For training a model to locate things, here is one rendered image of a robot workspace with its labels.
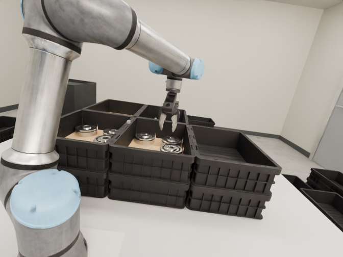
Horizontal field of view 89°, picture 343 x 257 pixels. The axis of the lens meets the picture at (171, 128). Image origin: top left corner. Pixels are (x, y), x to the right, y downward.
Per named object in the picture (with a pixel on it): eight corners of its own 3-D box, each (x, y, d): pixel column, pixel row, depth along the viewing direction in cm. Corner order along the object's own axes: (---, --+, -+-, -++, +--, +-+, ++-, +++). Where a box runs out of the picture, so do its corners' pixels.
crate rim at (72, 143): (106, 151, 58) (106, 145, 58) (17, 139, 58) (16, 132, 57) (134, 120, 96) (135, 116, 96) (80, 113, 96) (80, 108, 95)
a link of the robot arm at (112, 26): (79, -61, 25) (209, 57, 65) (47, -43, 31) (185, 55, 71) (67, 25, 26) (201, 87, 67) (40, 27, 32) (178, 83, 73)
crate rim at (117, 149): (195, 163, 59) (196, 157, 58) (106, 151, 58) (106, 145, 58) (188, 128, 97) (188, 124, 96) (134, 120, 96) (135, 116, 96)
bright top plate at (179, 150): (182, 155, 75) (182, 154, 74) (159, 152, 74) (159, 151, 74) (181, 146, 84) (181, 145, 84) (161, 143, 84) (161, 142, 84)
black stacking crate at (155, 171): (190, 187, 62) (195, 159, 58) (106, 176, 61) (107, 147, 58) (185, 144, 100) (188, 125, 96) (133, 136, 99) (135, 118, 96)
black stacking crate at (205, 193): (264, 223, 65) (274, 197, 62) (185, 212, 65) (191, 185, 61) (231, 168, 103) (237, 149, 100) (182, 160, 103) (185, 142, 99)
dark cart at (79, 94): (75, 156, 222) (72, 85, 194) (40, 152, 221) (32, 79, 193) (96, 139, 281) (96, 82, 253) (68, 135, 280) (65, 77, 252)
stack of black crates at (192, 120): (205, 144, 286) (211, 118, 272) (209, 152, 258) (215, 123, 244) (181, 141, 285) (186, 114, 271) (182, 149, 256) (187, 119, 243)
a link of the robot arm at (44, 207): (27, 273, 32) (19, 214, 28) (6, 229, 39) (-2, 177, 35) (91, 232, 41) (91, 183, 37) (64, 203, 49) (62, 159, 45)
